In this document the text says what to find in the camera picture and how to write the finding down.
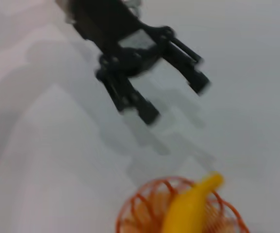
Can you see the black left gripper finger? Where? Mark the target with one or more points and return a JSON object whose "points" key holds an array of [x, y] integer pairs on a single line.
{"points": [[186, 65], [127, 97]]}

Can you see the orange woven plastic basket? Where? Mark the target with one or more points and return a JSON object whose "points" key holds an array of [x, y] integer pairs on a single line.
{"points": [[142, 213]]}

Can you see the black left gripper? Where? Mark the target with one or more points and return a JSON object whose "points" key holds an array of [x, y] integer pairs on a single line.
{"points": [[105, 21]]}

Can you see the yellow banana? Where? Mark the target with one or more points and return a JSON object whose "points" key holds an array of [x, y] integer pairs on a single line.
{"points": [[186, 208]]}

